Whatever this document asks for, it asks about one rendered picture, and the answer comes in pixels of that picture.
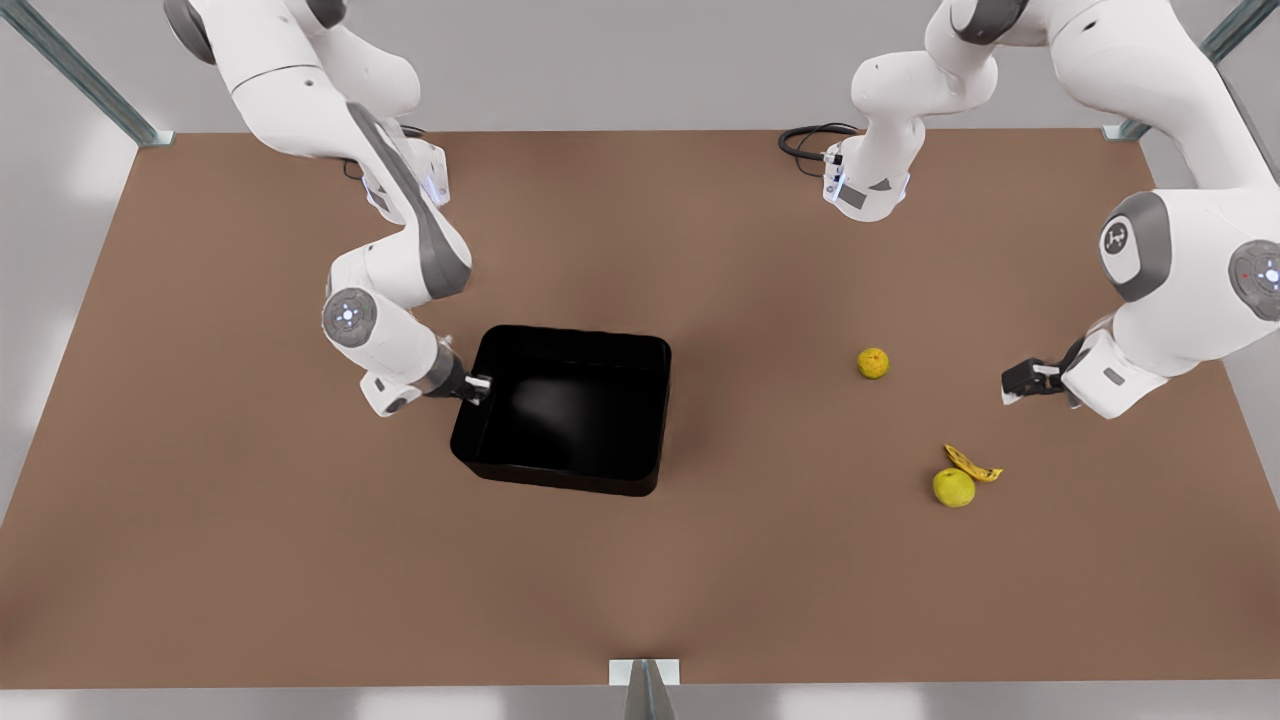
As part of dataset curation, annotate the black rectangular tray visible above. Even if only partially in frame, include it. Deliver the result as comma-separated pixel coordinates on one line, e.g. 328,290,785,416
449,324,672,498

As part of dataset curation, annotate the yellow banana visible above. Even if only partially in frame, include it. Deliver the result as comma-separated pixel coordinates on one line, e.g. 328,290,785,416
943,444,1004,484

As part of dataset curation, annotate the yellow-green apple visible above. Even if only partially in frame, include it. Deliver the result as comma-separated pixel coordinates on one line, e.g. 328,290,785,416
932,468,977,509

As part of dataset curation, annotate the black cable loop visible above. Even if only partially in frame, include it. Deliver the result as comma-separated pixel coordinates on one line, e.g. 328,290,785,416
778,123,863,180

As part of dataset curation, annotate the silver frame post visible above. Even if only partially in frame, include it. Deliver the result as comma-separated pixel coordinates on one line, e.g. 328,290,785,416
1102,0,1280,142
0,0,175,149
609,658,681,720

